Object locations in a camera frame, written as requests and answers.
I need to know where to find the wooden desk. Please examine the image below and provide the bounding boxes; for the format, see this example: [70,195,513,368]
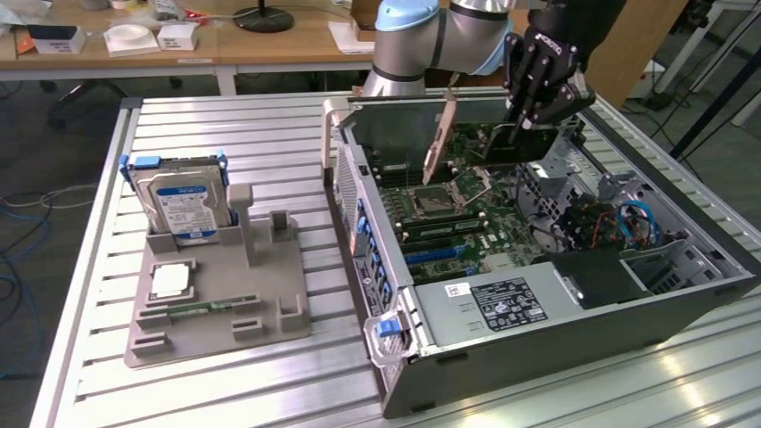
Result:
[0,0,542,84]

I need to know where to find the black office chair base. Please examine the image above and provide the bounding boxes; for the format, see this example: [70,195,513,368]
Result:
[44,79,129,130]

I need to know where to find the blue wire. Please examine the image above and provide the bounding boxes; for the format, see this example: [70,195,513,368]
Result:
[614,200,662,249]

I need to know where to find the metal socket cover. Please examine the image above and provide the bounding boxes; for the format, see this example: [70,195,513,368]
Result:
[452,167,494,202]

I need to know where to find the green motherboard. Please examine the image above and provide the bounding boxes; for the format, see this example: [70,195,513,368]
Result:
[370,158,554,286]

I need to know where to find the open black PC case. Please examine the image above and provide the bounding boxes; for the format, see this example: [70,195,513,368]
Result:
[320,86,761,420]

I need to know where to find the white box with black top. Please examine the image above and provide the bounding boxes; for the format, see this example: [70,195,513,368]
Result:
[26,24,88,55]

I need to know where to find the grey plastic parts rack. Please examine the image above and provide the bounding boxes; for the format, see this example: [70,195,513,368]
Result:
[122,183,314,370]

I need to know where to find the grey floor cable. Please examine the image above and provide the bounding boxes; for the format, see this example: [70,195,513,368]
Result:
[0,180,96,209]

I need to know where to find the blue floor cable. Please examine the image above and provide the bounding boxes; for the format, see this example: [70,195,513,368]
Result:
[0,195,54,380]

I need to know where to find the grey power supply unit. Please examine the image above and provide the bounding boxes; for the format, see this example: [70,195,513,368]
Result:
[413,261,589,349]

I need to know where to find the graphics card with metal bracket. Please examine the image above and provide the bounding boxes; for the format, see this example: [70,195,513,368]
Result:
[420,70,566,186]

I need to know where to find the black round lamp base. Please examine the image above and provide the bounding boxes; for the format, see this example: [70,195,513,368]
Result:
[232,0,296,33]

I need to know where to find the white metal desk frame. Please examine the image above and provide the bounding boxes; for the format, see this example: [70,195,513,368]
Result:
[655,0,761,126]

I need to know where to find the red wire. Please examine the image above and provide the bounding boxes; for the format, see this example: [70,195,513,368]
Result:
[590,212,617,249]

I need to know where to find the black stand pole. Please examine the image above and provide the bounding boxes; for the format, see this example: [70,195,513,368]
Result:
[667,57,761,160]

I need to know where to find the hard disk with blue bracket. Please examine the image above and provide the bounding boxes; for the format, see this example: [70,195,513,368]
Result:
[117,151,238,246]

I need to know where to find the white paper sheets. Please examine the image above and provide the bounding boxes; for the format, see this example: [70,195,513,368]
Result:
[326,21,377,55]

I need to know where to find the grey open disk bay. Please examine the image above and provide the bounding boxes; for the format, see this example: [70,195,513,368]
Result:
[621,235,723,295]

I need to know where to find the dark RAM stick with label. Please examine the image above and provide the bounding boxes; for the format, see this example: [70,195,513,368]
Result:
[402,218,486,237]

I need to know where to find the small white cabinet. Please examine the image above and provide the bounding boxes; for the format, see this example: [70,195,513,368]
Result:
[627,60,667,103]

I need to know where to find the blue expansion slot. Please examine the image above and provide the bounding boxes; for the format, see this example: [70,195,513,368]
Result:
[405,245,474,265]

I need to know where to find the clear plastic bag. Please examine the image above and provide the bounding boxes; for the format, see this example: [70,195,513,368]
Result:
[0,0,54,26]

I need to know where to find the white labelled box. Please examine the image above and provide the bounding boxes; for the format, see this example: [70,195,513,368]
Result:
[157,22,201,53]

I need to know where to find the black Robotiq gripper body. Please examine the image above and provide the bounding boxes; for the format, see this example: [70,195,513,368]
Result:
[522,0,629,118]

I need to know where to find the brown cardboard box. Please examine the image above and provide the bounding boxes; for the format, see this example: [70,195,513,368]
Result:
[348,0,381,32]

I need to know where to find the wooden cabinet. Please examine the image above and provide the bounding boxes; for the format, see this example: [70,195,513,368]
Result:
[510,0,690,108]

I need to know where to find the CPU socket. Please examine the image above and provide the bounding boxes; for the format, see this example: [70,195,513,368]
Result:
[409,182,465,219]

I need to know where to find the silver CPU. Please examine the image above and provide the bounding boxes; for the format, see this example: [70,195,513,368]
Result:
[149,263,193,298]

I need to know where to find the green RAM stick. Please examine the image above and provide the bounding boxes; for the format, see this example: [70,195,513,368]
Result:
[165,297,245,316]

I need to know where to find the grey perforated disk bay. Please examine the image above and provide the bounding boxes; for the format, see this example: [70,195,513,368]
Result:
[515,128,601,210]

